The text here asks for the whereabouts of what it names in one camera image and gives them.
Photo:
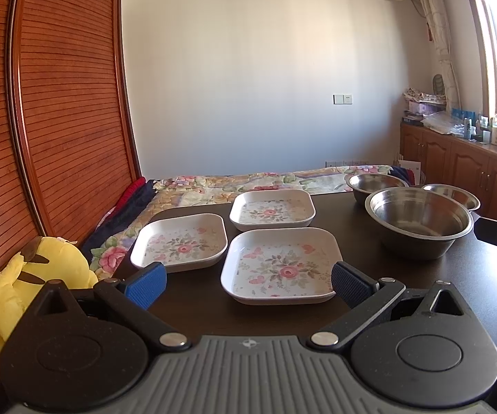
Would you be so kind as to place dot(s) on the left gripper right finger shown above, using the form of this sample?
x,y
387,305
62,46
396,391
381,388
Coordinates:
x,y
418,348

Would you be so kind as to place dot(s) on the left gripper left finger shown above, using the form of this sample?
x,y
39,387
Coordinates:
x,y
87,350

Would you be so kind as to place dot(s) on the large steel bowl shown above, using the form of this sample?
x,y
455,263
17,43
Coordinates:
x,y
417,223

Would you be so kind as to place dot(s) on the medium steel bowl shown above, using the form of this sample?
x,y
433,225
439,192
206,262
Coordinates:
x,y
363,185

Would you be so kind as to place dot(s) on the small steel bowl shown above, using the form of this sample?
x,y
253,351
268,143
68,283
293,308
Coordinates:
x,y
463,197

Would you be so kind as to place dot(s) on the wooden low cabinet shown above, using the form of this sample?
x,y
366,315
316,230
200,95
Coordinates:
x,y
450,160

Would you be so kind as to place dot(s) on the yellow plush toy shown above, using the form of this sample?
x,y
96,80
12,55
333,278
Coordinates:
x,y
44,258

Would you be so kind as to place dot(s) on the floral bed quilt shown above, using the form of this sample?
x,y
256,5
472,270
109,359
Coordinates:
x,y
106,247

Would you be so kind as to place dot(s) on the bottles on windowsill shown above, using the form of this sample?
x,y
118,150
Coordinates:
x,y
474,128

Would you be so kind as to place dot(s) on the white paper bag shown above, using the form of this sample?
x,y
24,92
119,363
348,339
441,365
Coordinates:
x,y
413,170

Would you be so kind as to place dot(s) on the floral square plate left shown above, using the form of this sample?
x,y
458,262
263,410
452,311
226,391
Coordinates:
x,y
182,243

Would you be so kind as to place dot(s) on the floral square plate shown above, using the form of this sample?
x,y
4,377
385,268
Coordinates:
x,y
182,243
290,266
272,209

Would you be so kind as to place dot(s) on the clutter pile on cabinet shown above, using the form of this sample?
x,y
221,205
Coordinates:
x,y
430,110

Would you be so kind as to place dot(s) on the floral square plate front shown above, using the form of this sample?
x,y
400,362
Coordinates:
x,y
290,266

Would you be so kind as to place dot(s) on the wooden louvered wardrobe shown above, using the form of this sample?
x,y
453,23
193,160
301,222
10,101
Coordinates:
x,y
67,150

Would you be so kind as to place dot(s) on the floral square plate back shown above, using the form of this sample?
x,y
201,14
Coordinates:
x,y
272,209

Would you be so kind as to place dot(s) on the patterned curtain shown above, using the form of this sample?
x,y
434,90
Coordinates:
x,y
437,18

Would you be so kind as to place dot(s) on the wall switch plate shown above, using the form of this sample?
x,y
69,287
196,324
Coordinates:
x,y
342,99

